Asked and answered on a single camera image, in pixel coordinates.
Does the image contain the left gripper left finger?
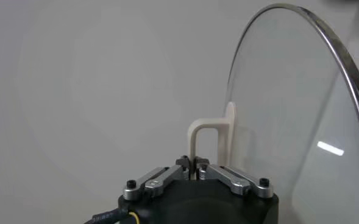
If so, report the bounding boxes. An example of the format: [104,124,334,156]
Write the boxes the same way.
[123,155,193,201]

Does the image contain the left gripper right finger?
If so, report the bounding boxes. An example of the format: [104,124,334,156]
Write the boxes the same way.
[194,156,274,199]

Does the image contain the round glass pot lid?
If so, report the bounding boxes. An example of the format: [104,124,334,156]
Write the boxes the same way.
[187,2,359,224]

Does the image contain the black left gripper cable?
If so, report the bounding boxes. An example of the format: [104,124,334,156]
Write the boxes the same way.
[84,207,141,224]

